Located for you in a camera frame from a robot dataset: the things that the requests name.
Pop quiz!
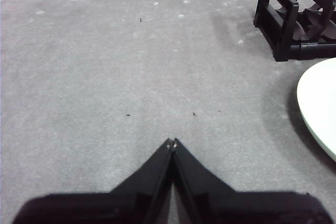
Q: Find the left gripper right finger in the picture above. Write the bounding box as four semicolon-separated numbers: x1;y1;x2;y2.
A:
172;137;332;224

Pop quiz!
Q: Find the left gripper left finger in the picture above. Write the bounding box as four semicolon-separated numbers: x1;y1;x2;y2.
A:
12;138;174;224

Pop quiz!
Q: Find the green plate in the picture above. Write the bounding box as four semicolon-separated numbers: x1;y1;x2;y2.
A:
296;58;336;162

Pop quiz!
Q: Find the black plate rack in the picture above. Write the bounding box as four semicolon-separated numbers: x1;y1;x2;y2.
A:
253;0;336;62

